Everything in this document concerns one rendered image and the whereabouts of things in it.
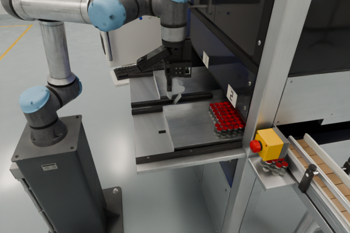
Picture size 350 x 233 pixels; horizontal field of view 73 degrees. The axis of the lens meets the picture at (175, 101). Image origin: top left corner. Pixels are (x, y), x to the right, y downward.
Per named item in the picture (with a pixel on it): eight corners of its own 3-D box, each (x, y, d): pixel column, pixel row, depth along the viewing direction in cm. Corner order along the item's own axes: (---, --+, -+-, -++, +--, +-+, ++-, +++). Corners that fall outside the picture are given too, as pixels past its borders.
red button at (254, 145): (258, 145, 78) (260, 136, 75) (263, 154, 75) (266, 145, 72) (247, 146, 77) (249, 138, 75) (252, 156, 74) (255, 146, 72)
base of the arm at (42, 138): (27, 149, 101) (19, 132, 95) (36, 126, 113) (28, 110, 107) (64, 143, 104) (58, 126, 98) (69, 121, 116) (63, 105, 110)
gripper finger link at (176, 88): (185, 102, 79) (185, 78, 74) (167, 104, 79) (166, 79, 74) (183, 98, 82) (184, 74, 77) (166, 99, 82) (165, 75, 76)
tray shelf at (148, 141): (207, 69, 145) (207, 67, 144) (264, 154, 90) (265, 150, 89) (128, 77, 138) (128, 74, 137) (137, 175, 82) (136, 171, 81)
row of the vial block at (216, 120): (212, 111, 108) (213, 102, 105) (227, 138, 94) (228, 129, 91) (208, 111, 108) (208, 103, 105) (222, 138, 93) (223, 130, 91)
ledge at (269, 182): (281, 155, 89) (283, 152, 88) (303, 184, 79) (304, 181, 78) (247, 161, 87) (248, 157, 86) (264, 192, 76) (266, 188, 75)
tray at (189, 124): (233, 103, 113) (234, 97, 111) (259, 141, 92) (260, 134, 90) (162, 112, 108) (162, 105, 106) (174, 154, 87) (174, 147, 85)
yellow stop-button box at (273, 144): (272, 142, 81) (277, 126, 77) (283, 158, 75) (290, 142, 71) (251, 145, 80) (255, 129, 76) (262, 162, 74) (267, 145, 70)
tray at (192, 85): (210, 70, 140) (210, 65, 138) (226, 94, 120) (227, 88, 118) (153, 76, 135) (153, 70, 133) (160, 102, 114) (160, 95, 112)
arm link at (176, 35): (161, 28, 64) (159, 20, 70) (161, 44, 66) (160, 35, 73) (188, 27, 64) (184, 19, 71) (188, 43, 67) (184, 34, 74)
